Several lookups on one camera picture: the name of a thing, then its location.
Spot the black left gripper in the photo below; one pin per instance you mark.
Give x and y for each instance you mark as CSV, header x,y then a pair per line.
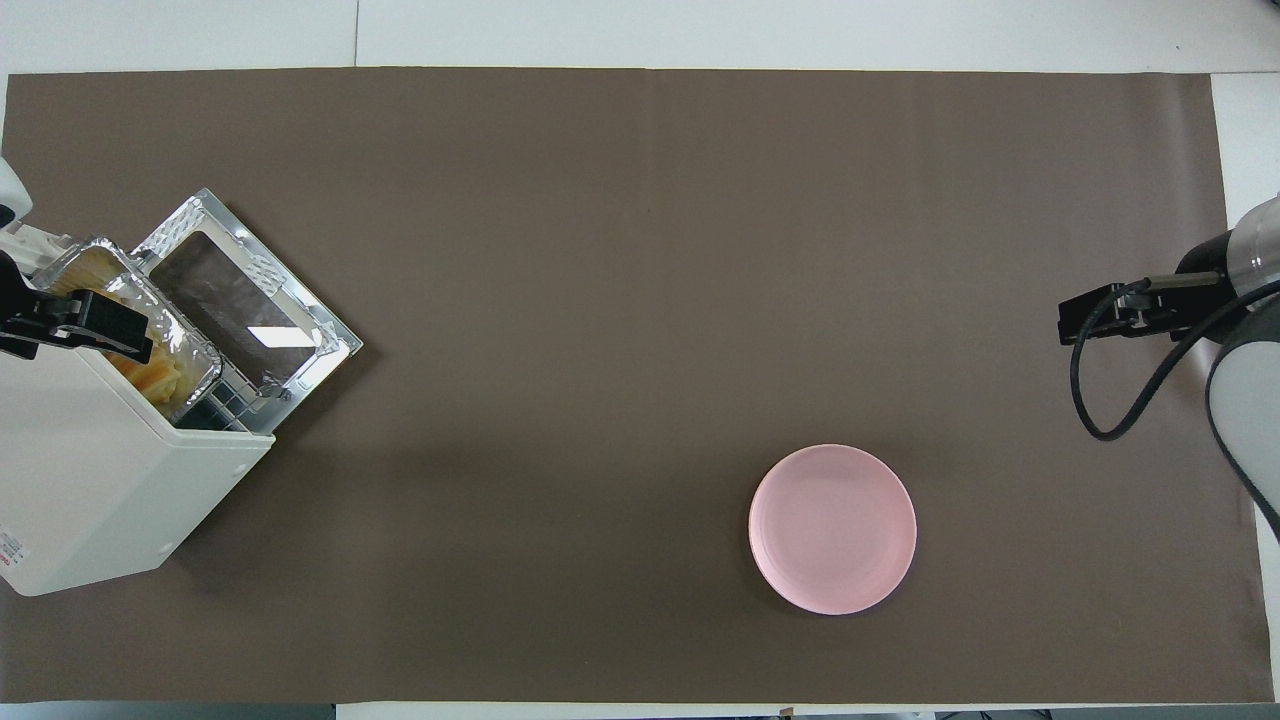
x,y
8,285

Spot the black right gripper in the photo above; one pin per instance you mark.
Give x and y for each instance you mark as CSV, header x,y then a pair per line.
x,y
1212,305

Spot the sliced golden bread loaf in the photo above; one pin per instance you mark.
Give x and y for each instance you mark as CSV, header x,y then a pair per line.
x,y
160,378

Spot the aluminium foil tray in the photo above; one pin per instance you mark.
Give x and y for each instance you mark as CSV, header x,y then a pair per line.
x,y
185,330

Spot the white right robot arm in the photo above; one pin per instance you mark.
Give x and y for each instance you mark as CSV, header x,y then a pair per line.
x,y
1262,245

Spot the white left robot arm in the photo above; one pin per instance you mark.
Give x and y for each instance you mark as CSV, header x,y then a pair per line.
x,y
8,190

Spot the cream white toaster oven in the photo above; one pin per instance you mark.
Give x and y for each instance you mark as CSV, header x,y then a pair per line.
x,y
90,470

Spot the pink round plate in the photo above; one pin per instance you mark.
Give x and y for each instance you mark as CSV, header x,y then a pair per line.
x,y
832,530

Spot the brown table mat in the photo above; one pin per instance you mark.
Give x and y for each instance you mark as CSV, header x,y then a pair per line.
x,y
560,300

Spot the glass oven door chrome frame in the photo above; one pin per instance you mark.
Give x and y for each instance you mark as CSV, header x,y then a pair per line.
x,y
330,345

